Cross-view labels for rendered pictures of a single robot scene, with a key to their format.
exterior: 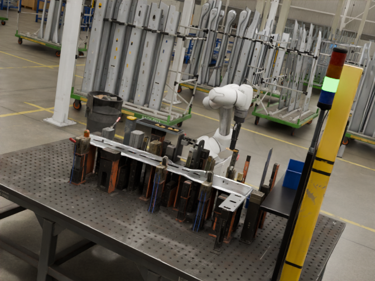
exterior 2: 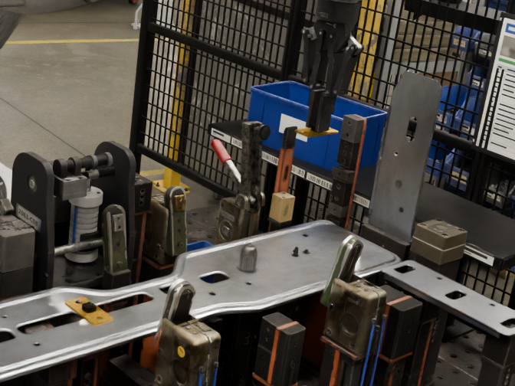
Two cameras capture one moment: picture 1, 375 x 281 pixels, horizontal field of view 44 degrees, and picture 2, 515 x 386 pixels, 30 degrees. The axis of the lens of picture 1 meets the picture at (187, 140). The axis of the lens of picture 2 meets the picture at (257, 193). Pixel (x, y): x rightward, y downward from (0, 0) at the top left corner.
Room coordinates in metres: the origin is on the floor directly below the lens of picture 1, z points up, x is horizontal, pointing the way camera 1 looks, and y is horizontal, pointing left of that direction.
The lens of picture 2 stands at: (2.43, 1.26, 1.73)
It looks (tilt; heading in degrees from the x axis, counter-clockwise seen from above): 20 degrees down; 295
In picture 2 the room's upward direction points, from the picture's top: 8 degrees clockwise
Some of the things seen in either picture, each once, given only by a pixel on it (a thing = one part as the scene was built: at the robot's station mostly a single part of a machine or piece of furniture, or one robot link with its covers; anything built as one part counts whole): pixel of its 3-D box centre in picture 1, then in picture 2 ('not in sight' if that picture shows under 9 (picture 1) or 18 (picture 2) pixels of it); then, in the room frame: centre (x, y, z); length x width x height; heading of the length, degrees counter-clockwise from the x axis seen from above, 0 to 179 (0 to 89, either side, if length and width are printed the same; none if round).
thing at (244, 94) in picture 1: (243, 96); not in sight; (3.04, -0.30, 1.63); 0.13 x 0.11 x 0.16; 111
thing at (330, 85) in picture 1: (330, 84); not in sight; (2.27, -0.62, 1.90); 0.07 x 0.07 x 0.06
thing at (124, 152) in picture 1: (160, 162); (80, 318); (3.21, 0.16, 1.00); 1.38 x 0.22 x 0.02; 71
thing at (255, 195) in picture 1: (251, 217); (424, 307); (2.84, -0.52, 0.88); 0.08 x 0.08 x 0.36; 71
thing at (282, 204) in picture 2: (235, 195); (271, 276); (3.14, -0.42, 0.88); 0.04 x 0.04 x 0.36; 71
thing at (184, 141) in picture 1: (185, 166); (69, 278); (3.37, -0.03, 0.94); 0.18 x 0.13 x 0.49; 71
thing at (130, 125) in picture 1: (127, 144); not in sight; (3.68, 0.49, 0.92); 0.08 x 0.08 x 0.44; 71
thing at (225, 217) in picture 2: (226, 192); (230, 279); (3.21, -0.36, 0.88); 0.07 x 0.06 x 0.35; 161
